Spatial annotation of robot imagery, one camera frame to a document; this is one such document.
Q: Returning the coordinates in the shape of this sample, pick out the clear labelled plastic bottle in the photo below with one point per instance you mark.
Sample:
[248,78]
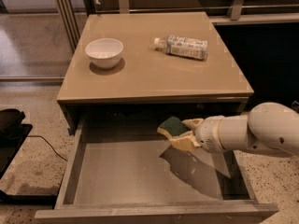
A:
[181,46]

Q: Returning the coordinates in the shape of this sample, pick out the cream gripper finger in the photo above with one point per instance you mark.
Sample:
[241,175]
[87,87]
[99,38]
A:
[192,123]
[185,142]

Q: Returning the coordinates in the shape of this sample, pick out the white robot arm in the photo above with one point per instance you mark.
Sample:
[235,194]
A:
[269,129]

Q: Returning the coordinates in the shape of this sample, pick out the black chair base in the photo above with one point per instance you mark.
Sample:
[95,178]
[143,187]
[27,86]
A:
[13,133]

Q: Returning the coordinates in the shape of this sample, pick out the open grey top drawer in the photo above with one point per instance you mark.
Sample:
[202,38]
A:
[121,171]

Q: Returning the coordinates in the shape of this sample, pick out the white ceramic bowl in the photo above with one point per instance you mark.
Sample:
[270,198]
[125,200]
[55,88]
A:
[104,53]

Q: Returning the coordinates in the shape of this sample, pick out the metal railing frame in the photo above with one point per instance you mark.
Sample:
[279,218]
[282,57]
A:
[220,11]

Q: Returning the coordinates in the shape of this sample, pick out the green and yellow sponge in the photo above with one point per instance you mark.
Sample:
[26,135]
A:
[172,127]

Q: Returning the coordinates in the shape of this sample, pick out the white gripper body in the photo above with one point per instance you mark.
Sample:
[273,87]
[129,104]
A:
[207,134]

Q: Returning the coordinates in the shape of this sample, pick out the beige drawer cabinet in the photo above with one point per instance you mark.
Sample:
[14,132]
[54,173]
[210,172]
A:
[146,76]

